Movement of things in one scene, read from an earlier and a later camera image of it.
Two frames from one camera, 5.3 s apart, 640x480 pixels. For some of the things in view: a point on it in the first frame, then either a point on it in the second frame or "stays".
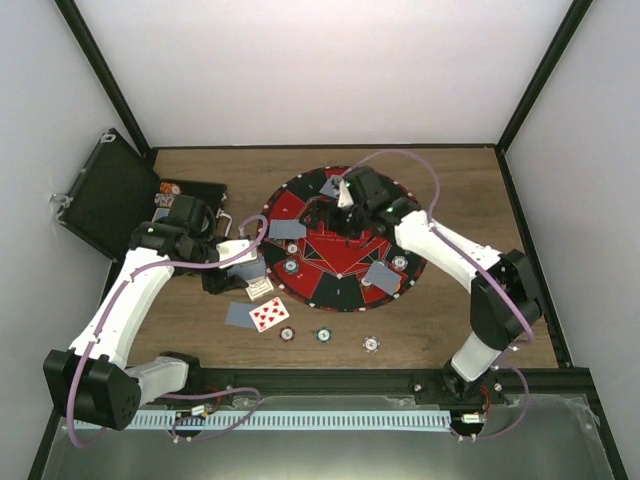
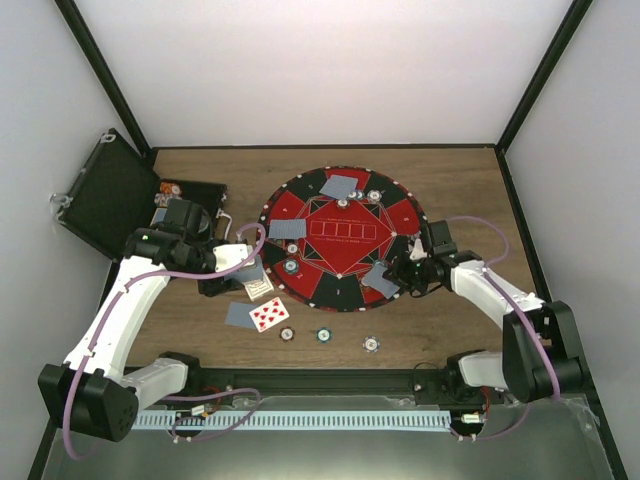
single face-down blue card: x=238 y=314 stays
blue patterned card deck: x=249 y=271 stays
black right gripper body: x=346 y=225 -> x=416 y=276
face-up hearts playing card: x=269 y=314 stays
